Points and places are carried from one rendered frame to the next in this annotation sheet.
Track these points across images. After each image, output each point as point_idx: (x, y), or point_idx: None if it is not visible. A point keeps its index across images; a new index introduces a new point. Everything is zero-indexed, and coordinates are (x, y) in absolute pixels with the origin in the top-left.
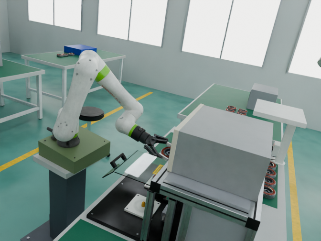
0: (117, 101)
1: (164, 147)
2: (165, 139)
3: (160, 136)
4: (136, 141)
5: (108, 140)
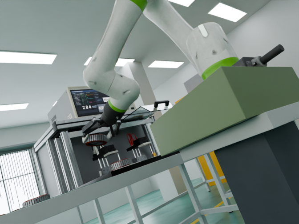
0: (121, 52)
1: (94, 134)
2: (84, 130)
3: (89, 122)
4: (122, 116)
5: (152, 123)
